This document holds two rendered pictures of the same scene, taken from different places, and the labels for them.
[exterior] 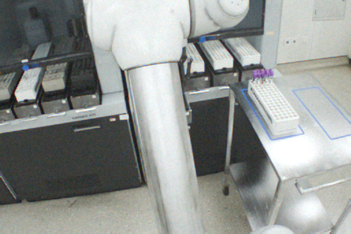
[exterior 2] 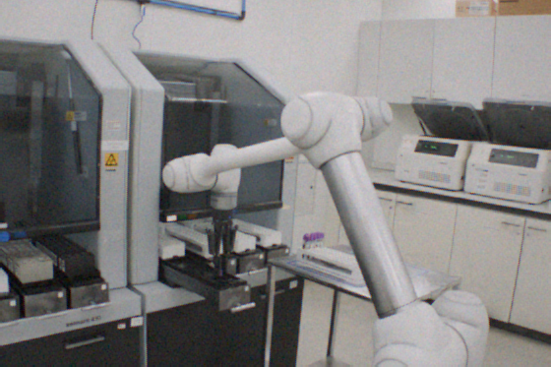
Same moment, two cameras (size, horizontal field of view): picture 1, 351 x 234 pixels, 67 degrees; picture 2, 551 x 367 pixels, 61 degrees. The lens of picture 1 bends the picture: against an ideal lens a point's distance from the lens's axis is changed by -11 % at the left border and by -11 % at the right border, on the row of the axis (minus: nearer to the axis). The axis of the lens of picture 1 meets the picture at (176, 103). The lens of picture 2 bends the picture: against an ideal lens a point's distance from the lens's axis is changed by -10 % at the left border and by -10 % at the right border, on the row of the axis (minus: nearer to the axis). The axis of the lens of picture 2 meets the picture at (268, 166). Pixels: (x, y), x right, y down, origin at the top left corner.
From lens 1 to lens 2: 97 cm
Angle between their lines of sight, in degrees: 44
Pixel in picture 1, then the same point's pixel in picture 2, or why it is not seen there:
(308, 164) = not seen: hidden behind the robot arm
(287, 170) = not seen: hidden behind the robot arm
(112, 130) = (117, 345)
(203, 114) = (226, 315)
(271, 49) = (287, 228)
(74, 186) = not seen: outside the picture
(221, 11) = (383, 119)
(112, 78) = (117, 266)
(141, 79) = (350, 162)
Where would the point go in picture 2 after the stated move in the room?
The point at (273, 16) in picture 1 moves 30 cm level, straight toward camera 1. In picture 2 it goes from (289, 186) to (313, 199)
